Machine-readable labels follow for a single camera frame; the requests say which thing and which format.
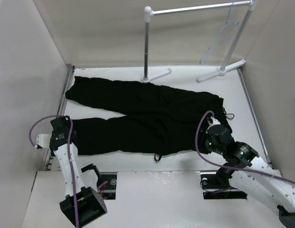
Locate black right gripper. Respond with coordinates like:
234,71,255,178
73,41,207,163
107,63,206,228
186,128,225,155

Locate black trousers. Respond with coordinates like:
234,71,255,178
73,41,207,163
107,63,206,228
65,76,228,156

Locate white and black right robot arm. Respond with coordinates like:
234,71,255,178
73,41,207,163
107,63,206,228
195,123,295,228

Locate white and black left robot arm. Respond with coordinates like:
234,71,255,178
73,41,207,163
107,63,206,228
49,116,107,228

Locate pale blue clothes hanger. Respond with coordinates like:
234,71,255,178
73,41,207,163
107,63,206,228
199,0,239,65

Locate white metal clothes rack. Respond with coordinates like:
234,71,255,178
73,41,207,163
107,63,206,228
141,0,258,83

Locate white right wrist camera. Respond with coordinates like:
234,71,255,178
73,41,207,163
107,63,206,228
207,116,221,128

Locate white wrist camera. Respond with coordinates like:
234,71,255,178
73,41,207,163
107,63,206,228
207,116,221,128
34,133,51,149

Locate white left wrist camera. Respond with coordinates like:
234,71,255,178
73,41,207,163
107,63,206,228
34,133,51,149

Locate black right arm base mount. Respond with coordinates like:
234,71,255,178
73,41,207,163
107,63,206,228
200,171,247,200

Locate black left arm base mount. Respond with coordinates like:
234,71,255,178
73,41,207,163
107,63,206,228
81,164,118,200

